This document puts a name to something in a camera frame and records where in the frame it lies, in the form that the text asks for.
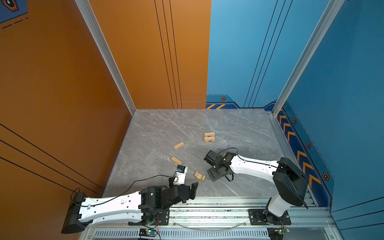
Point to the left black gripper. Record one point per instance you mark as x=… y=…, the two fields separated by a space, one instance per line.
x=192 y=196

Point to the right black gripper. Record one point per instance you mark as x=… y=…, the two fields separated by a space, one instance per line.
x=212 y=176

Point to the wood block angled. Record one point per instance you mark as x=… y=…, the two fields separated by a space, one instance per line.
x=209 y=134

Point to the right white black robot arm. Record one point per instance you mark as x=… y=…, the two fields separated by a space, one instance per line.
x=289 y=179

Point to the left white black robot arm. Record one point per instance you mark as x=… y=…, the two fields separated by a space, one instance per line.
x=145 y=207

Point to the wood arch block left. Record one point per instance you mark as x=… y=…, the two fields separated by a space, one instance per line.
x=199 y=176

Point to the left green circuit board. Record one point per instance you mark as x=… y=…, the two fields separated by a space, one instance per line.
x=148 y=234

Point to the green circuit board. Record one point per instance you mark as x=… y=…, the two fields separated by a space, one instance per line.
x=277 y=233
x=148 y=234

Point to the right green circuit board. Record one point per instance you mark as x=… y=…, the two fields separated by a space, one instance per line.
x=277 y=233

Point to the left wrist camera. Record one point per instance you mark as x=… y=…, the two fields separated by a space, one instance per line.
x=180 y=175

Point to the aluminium rail frame front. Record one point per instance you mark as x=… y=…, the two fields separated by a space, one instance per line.
x=219 y=218

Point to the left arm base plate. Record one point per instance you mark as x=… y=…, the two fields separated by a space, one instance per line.
x=160 y=218

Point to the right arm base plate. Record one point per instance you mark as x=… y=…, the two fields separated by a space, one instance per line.
x=260 y=217

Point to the left aluminium corner post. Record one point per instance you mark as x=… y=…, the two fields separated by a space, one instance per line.
x=101 y=42

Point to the aluminium corner post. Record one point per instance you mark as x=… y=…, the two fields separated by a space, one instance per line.
x=319 y=32
x=101 y=42

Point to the right aluminium corner post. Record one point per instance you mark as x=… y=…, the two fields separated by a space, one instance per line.
x=319 y=32

